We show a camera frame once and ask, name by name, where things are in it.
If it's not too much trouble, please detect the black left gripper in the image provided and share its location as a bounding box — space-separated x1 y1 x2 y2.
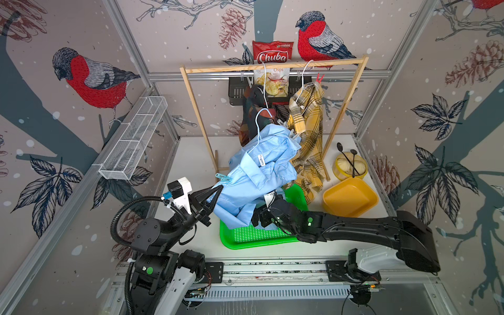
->
162 184 221 251

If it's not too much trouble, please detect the teal clothespin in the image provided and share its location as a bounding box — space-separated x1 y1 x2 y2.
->
215 173 232 182

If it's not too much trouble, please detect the light blue long-sleeve shirt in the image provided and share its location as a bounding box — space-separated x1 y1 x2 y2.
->
214 124 301 230

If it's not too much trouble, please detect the white wire hanger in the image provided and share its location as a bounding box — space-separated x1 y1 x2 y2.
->
250 108 276 148

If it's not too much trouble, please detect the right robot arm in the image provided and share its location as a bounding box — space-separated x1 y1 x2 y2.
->
251 198 440 284

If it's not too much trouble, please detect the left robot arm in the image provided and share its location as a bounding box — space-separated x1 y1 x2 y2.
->
110 180 224 314

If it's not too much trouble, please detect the long black spoon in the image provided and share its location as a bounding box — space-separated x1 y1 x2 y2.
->
337 143 353 166

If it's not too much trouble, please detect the white hanger of red shirt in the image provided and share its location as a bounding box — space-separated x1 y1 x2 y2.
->
255 63 269 108

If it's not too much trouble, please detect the green perforated plastic tray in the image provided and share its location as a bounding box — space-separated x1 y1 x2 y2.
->
219 185 308 250

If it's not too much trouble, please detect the yellow plastic tray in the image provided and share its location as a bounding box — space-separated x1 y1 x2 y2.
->
322 177 379 218

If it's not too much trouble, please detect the yellow bamboo steamer basket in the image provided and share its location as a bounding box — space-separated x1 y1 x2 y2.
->
332 152 368 181

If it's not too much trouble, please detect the left white steamed bun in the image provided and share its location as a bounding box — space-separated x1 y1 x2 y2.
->
337 160 353 175

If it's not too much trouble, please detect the wooden clothes rack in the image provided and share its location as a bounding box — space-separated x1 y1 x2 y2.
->
180 55 369 173

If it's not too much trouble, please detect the short black spoon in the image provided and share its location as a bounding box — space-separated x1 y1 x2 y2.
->
350 149 359 178

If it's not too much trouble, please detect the dark red plaid shirt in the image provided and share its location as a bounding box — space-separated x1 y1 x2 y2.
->
238 85 280 147

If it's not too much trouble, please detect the yellow plaid flannel shirt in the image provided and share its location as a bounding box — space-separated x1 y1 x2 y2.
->
287 81 328 204

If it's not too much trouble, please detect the red chips bag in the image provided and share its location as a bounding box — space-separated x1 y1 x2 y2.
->
251 40 295 97

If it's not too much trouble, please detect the red clothespin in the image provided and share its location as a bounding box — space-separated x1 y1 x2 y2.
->
316 73 324 83

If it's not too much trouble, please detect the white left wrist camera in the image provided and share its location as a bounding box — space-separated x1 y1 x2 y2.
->
161 177 192 215

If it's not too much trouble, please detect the white wire mesh basket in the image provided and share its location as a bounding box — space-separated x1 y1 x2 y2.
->
98 96 167 181

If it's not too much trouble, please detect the black wall basket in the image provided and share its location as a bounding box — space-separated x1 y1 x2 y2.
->
228 77 302 106

